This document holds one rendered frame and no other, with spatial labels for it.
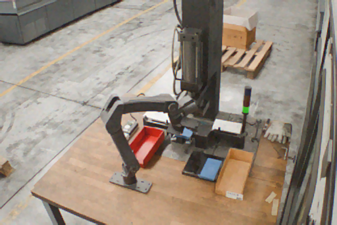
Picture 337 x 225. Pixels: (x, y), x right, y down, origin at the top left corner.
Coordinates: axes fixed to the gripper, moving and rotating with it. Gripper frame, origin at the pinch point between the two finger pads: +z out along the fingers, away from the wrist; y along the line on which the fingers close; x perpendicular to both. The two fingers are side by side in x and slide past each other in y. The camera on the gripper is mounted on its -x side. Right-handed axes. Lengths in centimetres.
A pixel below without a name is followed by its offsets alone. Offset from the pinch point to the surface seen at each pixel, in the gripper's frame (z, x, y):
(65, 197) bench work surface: -6, 37, -50
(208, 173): 5.4, -18.9, -14.0
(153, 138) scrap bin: 18.1, 17.2, -1.4
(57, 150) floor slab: 130, 145, -10
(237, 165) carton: 11.8, -30.4, -4.4
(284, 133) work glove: 23, -50, 24
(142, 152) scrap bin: 11.9, 17.3, -12.6
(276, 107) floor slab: 190, -50, 133
